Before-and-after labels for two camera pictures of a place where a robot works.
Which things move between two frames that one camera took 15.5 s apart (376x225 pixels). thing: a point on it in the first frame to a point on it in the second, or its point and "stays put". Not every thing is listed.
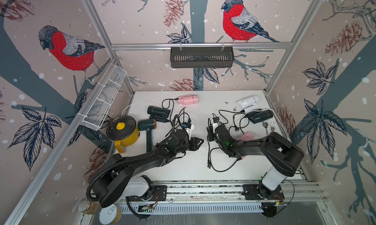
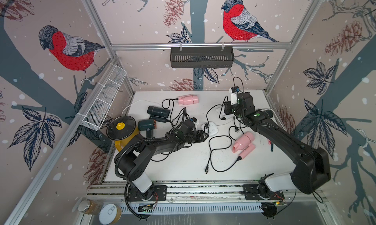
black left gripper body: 192,139 to 199,137
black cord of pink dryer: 173,105 stays put
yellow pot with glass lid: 123,129 stays put
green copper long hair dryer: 147,124 stays put
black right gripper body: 212,136 to 229,108
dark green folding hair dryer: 260,116 stays put
